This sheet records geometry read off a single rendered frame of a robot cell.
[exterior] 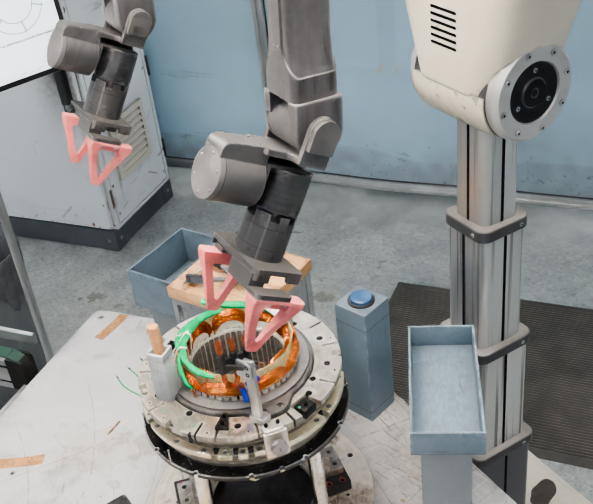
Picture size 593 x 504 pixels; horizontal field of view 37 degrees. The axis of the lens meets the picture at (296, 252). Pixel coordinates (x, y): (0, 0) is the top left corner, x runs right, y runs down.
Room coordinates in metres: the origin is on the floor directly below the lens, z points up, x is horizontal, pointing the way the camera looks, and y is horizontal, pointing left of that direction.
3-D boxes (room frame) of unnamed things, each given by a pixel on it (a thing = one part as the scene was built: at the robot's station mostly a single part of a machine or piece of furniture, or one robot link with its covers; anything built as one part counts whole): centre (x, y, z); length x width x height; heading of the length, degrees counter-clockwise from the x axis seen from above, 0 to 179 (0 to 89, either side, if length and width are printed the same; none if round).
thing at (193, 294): (1.39, 0.11, 1.05); 0.20 x 0.19 x 0.02; 53
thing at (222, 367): (0.96, 0.10, 1.21); 0.04 x 0.04 x 0.03; 59
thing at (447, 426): (1.04, -0.20, 0.92); 0.25 x 0.11 x 0.28; 171
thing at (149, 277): (1.48, 0.23, 0.92); 0.17 x 0.11 x 0.28; 143
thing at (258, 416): (0.96, 0.08, 1.15); 0.03 x 0.02 x 0.12; 51
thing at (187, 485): (1.08, 0.23, 0.85); 0.06 x 0.04 x 0.05; 11
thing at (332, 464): (1.11, -0.01, 0.85); 0.06 x 0.04 x 0.05; 15
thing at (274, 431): (0.94, 0.06, 1.07); 0.04 x 0.02 x 0.05; 107
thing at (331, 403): (1.04, -0.03, 1.06); 0.09 x 0.04 x 0.01; 149
